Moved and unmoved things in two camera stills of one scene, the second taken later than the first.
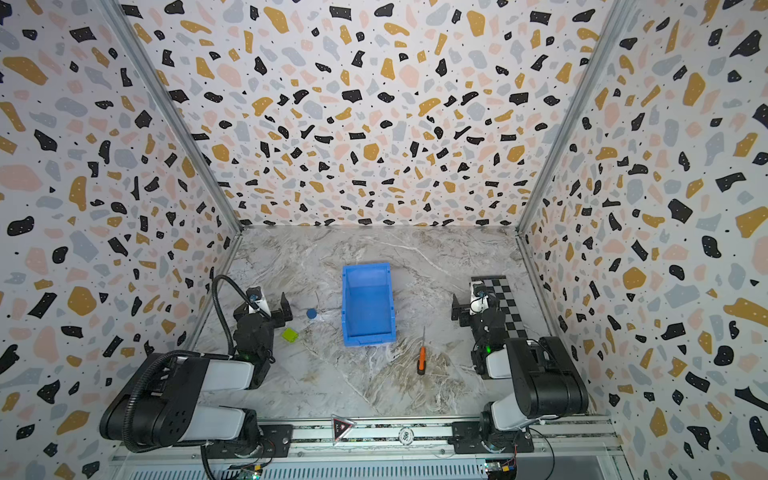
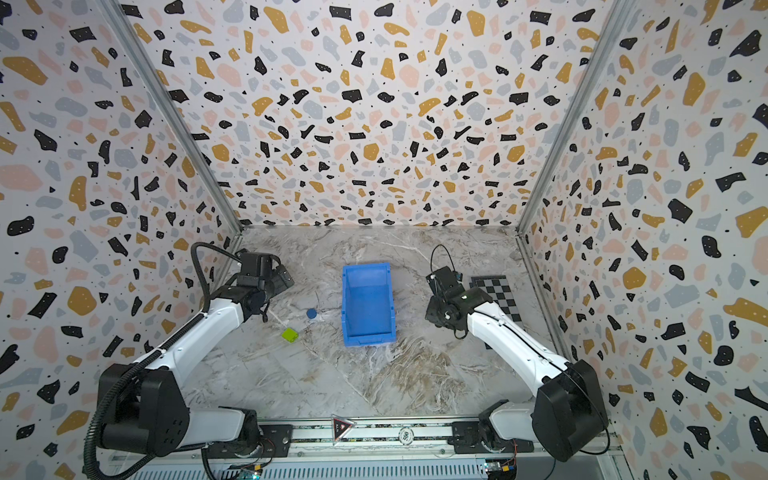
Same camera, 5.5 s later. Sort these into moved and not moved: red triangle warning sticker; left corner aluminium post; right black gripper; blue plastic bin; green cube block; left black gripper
Moved: right black gripper; left black gripper
Not moved: left corner aluminium post; blue plastic bin; green cube block; red triangle warning sticker
